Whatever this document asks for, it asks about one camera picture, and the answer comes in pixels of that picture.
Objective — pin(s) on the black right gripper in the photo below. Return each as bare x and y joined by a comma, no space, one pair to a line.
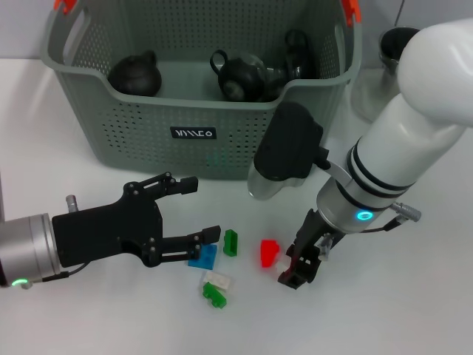
312,233

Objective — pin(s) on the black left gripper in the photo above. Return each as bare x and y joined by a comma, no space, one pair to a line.
107,231

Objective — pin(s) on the red wedge toy brick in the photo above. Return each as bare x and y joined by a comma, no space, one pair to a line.
268,253

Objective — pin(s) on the blue toy brick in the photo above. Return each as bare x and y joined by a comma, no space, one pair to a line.
207,257

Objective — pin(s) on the green toy brick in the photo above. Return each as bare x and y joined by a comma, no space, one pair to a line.
231,242
213,294

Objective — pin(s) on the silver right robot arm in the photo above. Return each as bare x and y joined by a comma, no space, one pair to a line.
391,140

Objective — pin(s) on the grey-green perforated storage bin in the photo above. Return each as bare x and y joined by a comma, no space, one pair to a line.
221,155

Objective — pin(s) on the white studded toy brick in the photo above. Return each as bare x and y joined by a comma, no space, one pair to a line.
218,281

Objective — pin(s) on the silver left flange pin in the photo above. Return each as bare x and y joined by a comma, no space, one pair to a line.
71,203

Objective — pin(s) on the black clay teapot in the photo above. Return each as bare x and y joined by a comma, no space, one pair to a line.
135,75

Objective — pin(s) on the glass pitcher with black lid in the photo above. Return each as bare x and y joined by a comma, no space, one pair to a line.
373,96

